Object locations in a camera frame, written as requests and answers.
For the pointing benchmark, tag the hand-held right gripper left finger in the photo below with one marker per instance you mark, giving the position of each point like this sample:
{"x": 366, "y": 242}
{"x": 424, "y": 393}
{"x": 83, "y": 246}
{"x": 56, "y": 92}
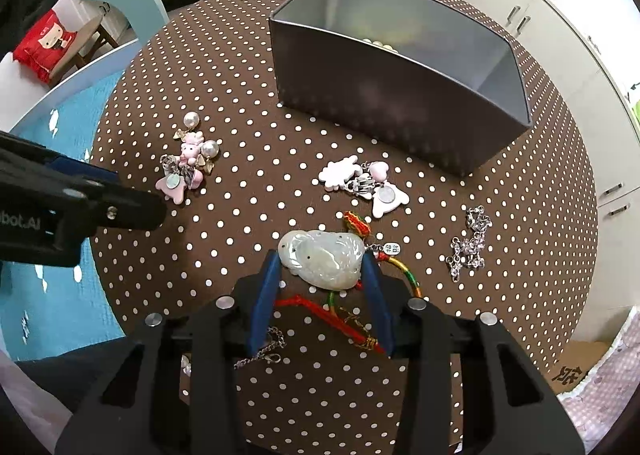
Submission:
{"x": 265, "y": 295}

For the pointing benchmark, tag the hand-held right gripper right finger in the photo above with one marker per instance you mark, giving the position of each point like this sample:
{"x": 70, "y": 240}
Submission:
{"x": 377, "y": 300}

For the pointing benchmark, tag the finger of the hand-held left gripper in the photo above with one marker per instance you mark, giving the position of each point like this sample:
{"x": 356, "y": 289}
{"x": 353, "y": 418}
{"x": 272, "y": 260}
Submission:
{"x": 85, "y": 171}
{"x": 130, "y": 210}

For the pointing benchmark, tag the pink pearl charm cluster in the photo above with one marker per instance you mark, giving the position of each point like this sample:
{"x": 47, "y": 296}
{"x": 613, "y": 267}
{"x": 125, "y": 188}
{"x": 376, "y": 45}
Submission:
{"x": 187, "y": 150}

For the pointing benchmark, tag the white pink charm cluster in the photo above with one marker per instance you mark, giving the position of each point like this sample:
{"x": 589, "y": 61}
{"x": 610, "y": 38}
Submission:
{"x": 385, "y": 197}

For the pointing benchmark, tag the silver metal tin box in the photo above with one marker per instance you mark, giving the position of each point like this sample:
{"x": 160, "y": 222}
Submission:
{"x": 380, "y": 100}

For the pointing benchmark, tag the blue floor mat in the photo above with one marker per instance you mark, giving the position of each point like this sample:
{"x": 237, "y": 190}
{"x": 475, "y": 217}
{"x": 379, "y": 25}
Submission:
{"x": 75, "y": 100}

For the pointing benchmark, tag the red cartoon cushion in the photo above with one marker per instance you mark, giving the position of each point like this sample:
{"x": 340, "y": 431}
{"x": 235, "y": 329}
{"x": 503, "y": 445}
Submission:
{"x": 45, "y": 42}

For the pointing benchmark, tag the wooden stool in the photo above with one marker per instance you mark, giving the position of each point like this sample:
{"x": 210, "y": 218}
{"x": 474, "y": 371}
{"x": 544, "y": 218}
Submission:
{"x": 95, "y": 32}

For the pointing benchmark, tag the cardboard box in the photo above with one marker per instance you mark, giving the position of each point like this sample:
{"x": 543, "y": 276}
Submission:
{"x": 575, "y": 365}

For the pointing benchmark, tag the pink floral quilt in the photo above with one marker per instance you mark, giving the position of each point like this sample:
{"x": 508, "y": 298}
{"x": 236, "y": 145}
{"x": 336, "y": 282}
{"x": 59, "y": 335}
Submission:
{"x": 610, "y": 385}

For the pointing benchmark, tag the long white cabinet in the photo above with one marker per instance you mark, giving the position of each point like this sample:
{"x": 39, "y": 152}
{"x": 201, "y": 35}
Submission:
{"x": 550, "y": 35}

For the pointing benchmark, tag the light blue curved furniture frame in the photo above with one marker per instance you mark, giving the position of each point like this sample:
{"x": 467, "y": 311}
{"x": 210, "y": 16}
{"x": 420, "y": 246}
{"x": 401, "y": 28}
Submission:
{"x": 145, "y": 0}

